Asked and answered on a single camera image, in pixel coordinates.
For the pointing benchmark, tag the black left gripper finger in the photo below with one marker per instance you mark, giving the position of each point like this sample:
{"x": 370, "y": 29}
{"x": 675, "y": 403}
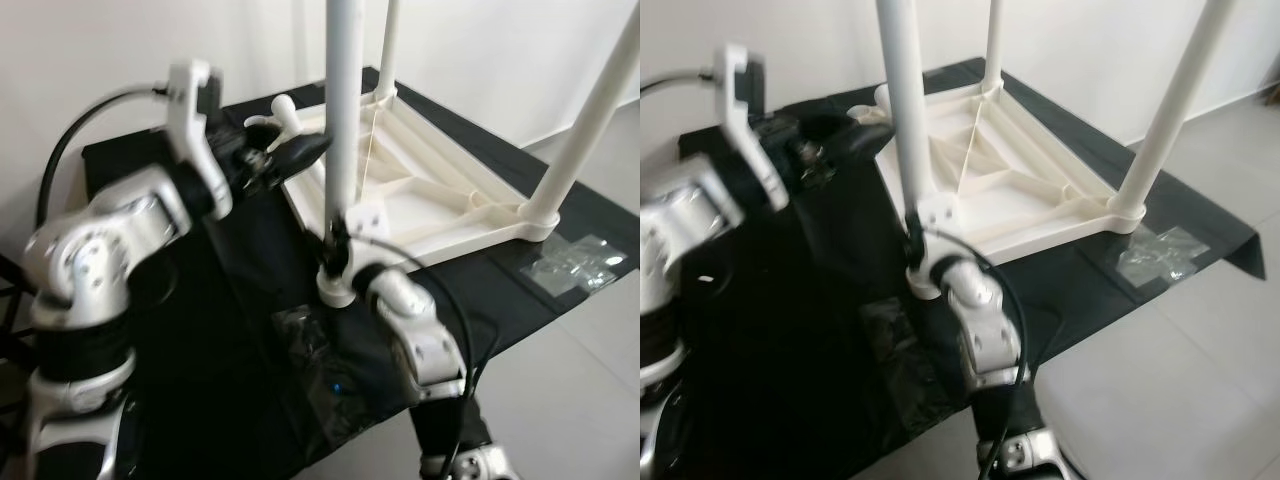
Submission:
{"x": 305, "y": 152}
{"x": 850, "y": 135}

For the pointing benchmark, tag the black tablecloth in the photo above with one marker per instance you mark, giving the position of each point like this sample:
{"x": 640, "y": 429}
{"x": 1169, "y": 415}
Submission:
{"x": 250, "y": 260}
{"x": 800, "y": 350}

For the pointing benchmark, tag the clear plastic wrap sheet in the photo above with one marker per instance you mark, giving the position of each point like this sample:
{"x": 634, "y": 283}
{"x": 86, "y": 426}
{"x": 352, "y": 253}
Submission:
{"x": 330, "y": 380}
{"x": 910, "y": 360}
{"x": 575, "y": 262}
{"x": 1160, "y": 255}

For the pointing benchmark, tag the white plastic table top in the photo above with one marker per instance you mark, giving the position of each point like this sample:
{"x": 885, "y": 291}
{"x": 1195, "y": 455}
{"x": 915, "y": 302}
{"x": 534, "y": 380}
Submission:
{"x": 440, "y": 200}
{"x": 1040, "y": 190}

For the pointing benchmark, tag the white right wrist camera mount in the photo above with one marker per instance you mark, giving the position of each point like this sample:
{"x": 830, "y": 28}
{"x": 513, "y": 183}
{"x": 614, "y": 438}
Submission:
{"x": 938, "y": 210}
{"x": 368, "y": 220}

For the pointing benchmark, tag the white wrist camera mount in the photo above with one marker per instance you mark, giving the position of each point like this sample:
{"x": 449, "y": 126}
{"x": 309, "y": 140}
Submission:
{"x": 190, "y": 110}
{"x": 938, "y": 210}
{"x": 740, "y": 110}
{"x": 368, "y": 220}

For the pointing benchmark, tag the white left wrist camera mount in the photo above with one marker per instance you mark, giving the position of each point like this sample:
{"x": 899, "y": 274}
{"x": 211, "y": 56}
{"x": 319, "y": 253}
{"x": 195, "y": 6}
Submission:
{"x": 190, "y": 110}
{"x": 740, "y": 110}

